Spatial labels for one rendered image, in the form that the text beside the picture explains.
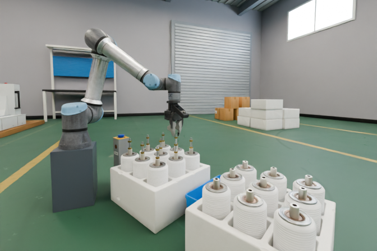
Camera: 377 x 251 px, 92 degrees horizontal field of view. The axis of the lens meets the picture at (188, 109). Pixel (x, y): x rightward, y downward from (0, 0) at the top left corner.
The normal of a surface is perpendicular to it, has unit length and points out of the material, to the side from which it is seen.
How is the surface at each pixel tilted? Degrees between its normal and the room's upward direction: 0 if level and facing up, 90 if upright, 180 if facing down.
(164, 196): 90
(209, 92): 90
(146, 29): 90
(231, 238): 90
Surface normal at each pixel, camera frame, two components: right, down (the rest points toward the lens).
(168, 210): 0.75, 0.04
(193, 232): -0.65, 0.04
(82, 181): 0.35, 0.06
